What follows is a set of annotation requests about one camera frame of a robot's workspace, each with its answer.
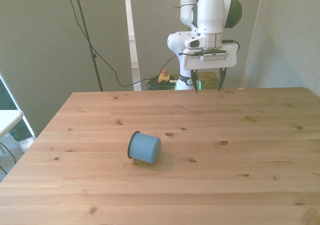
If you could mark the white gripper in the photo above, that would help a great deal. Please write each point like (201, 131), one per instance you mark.
(210, 63)

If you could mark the blue mug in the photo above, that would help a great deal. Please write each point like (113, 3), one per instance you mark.
(146, 148)

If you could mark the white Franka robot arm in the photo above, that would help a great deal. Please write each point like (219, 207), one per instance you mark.
(210, 10)

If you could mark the yellow emergency stop box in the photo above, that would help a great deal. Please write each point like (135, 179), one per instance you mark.
(163, 78)

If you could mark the black tripod stand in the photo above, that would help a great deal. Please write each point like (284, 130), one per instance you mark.
(86, 32)

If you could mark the white shoe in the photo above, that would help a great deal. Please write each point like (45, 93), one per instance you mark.
(25, 145)

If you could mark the white side table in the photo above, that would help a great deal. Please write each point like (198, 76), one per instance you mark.
(7, 120)

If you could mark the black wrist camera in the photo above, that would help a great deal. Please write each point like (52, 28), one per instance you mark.
(215, 56)

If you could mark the white vertical post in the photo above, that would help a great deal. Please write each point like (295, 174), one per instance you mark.
(131, 35)

